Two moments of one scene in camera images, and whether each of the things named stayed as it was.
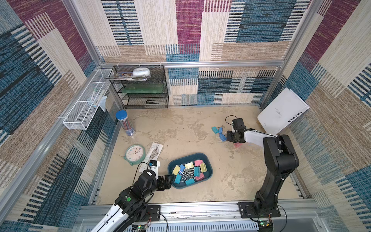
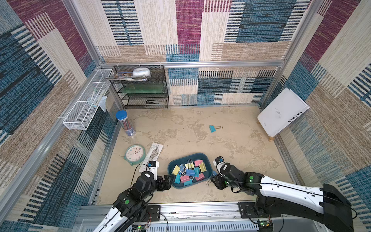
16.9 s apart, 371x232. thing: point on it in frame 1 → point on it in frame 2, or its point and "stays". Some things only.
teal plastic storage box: x=190 y=170 stays
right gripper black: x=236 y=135 → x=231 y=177
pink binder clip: x=237 y=144 → x=185 y=178
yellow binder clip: x=176 y=170 stays
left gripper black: x=167 y=184 stays
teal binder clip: x=190 y=181 stays
